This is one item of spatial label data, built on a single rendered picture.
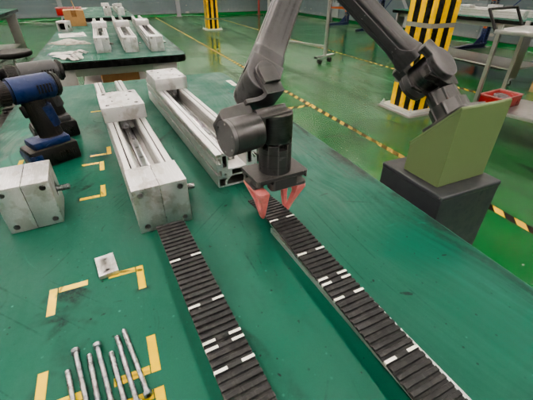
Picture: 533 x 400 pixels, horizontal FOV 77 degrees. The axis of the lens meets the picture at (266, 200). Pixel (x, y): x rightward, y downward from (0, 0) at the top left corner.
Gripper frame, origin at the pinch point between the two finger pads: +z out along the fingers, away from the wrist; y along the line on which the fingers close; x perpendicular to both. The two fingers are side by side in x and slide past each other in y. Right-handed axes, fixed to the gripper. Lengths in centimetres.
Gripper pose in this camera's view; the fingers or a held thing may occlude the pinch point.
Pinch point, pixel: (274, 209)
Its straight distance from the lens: 64.6
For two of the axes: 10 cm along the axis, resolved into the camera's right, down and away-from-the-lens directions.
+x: 4.7, 4.8, -7.4
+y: -8.8, 2.5, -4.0
